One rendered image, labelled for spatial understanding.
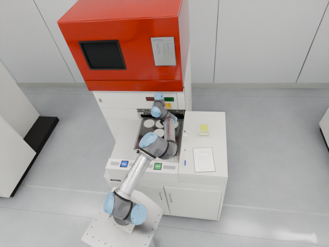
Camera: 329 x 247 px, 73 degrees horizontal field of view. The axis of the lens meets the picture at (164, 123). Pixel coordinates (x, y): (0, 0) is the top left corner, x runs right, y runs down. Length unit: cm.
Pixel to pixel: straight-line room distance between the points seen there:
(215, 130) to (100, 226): 111
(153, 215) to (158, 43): 117
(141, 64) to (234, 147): 174
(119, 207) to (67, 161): 198
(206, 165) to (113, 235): 79
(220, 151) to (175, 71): 68
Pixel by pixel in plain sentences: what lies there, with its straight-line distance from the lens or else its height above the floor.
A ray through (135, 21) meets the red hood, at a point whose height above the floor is 179.
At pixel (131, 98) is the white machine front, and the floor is 110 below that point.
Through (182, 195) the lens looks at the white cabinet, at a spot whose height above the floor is 60.
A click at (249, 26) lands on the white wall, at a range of 324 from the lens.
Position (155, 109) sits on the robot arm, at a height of 125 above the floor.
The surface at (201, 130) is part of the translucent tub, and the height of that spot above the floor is 103.
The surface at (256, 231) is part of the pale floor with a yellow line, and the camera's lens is 255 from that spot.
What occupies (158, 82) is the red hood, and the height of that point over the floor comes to 132.
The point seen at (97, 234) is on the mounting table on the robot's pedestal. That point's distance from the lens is 174.
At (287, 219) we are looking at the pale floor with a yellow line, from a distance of 267.
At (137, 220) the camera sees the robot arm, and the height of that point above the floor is 106.
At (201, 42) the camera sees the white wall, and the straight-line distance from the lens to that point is 329.
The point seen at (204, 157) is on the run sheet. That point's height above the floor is 97.
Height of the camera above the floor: 238
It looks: 48 degrees down
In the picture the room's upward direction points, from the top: 10 degrees counter-clockwise
